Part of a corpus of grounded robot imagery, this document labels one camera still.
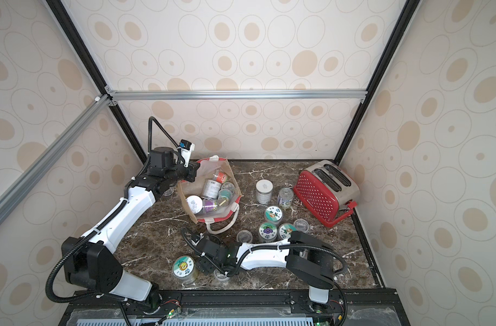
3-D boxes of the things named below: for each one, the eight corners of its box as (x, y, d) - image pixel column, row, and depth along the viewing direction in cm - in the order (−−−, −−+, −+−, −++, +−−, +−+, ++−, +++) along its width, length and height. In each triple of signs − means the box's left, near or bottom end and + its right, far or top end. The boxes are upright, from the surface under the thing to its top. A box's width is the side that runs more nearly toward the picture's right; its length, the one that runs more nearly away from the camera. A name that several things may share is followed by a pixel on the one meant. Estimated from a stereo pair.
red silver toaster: (325, 230, 94) (339, 209, 80) (293, 193, 108) (299, 170, 93) (354, 211, 101) (372, 188, 87) (320, 179, 114) (331, 155, 100)
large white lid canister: (255, 204, 103) (256, 192, 96) (255, 191, 109) (256, 179, 101) (271, 204, 104) (273, 192, 96) (270, 191, 109) (272, 179, 101)
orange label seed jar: (265, 230, 94) (266, 221, 88) (264, 215, 99) (265, 206, 92) (281, 230, 94) (283, 221, 88) (280, 215, 99) (282, 206, 92)
